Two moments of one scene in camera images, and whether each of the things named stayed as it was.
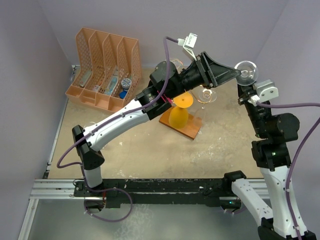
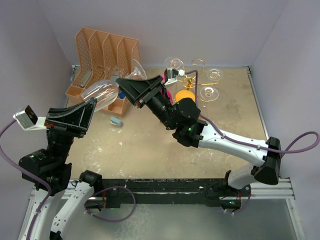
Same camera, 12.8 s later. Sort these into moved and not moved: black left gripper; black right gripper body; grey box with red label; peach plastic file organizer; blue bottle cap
Moved: black right gripper body; black left gripper
Not moved: grey box with red label; blue bottle cap; peach plastic file organizer
